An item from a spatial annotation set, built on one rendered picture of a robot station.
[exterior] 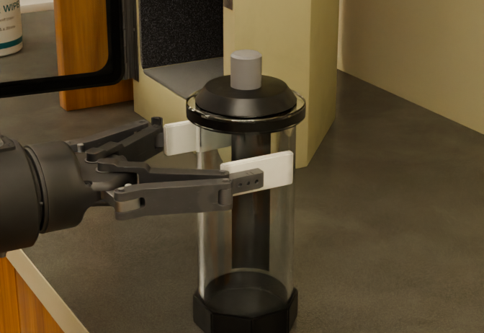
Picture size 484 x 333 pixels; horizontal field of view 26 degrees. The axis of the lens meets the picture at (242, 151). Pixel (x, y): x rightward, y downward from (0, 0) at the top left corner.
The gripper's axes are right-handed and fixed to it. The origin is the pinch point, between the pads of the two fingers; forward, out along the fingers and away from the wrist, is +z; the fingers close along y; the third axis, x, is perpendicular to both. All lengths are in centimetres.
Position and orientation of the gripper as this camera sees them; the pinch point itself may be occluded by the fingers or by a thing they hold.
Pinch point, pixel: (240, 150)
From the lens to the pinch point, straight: 96.4
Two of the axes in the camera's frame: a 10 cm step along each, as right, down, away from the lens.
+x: -0.1, 9.3, 3.6
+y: -4.9, -3.1, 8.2
